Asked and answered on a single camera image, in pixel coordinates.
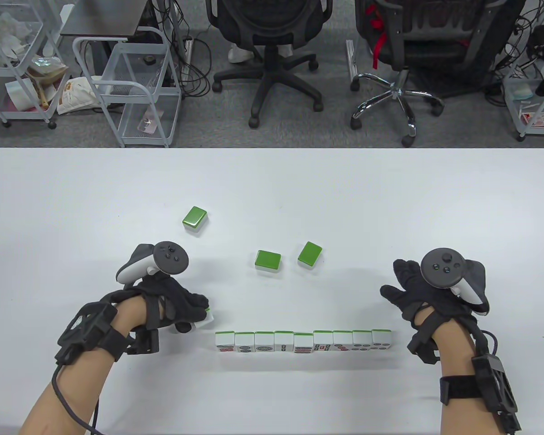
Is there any green white mahjong tile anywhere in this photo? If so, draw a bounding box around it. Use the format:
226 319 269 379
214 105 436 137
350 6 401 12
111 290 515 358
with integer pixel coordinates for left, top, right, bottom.
182 205 208 231
176 307 215 334
254 249 282 276
297 241 323 269

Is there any black floor cable bundle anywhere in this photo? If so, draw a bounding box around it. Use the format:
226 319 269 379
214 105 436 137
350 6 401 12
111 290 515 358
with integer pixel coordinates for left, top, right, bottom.
154 0 213 98

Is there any black glove sensor box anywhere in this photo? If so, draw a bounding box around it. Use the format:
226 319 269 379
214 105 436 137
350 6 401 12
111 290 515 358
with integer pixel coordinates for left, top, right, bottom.
127 329 160 355
407 333 441 364

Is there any pink paper sheet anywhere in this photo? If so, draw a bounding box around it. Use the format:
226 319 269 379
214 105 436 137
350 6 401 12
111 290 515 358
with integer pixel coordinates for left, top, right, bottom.
0 96 44 113

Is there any white printed paper bag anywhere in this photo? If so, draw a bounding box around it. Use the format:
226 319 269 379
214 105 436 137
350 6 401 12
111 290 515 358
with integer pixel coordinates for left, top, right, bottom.
56 76 104 115

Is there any white metal rail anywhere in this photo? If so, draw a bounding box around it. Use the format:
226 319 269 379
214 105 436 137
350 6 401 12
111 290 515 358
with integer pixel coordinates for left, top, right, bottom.
346 39 359 78

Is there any crumpled white plastic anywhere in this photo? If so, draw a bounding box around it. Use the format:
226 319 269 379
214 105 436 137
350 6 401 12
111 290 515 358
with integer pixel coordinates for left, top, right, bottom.
0 11 30 51

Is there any dark grey desk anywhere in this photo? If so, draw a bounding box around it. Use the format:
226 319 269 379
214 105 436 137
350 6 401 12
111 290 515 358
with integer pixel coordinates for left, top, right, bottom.
60 0 154 80

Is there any white power strip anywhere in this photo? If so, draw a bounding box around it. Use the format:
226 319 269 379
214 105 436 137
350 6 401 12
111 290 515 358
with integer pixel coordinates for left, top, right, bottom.
184 38 195 83

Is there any row of mahjong tiles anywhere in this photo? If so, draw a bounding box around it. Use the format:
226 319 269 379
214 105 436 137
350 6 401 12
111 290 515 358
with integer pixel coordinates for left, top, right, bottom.
215 329 393 355

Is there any white wire cart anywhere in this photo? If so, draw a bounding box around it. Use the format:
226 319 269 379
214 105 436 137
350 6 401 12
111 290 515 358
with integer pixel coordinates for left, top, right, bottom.
0 0 60 131
72 26 183 149
501 57 544 142

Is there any white paper sheet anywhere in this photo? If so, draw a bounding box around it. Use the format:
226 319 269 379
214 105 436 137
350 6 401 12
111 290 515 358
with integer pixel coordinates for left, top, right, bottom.
5 78 39 104

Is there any person's right forearm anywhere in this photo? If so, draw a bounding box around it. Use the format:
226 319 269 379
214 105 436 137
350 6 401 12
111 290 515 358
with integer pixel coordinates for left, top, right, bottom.
413 317 520 435

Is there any black white handheld controller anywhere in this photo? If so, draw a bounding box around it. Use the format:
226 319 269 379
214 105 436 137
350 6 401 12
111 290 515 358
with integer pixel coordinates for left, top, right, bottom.
420 247 490 316
116 241 190 285

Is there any person's left hand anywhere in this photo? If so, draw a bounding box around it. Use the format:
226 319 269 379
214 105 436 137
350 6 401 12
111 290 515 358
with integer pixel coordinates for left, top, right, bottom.
134 273 210 334

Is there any person's right hand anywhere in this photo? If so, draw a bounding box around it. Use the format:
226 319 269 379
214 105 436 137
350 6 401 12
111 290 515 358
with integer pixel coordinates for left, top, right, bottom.
379 257 491 330

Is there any black office chair chrome base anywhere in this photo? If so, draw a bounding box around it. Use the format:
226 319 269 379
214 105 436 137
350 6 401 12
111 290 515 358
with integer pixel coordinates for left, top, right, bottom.
346 0 528 148

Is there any crinkled snack package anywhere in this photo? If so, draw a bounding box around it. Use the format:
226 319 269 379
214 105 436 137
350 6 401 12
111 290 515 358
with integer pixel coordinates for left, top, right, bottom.
26 54 69 87

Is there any person's left forearm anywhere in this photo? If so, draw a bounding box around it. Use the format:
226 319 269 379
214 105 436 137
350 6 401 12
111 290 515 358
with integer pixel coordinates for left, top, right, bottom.
18 297 148 435

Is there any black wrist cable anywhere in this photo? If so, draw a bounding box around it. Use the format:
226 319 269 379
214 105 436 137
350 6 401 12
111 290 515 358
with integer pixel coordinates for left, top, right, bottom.
478 330 499 358
50 362 105 435

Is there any red fabric strap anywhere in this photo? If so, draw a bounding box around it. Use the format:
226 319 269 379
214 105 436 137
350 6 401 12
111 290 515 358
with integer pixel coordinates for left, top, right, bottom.
365 2 391 71

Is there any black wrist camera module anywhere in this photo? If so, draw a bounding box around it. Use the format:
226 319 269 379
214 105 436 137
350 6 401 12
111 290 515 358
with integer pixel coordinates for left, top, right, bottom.
439 355 523 435
54 303 130 365

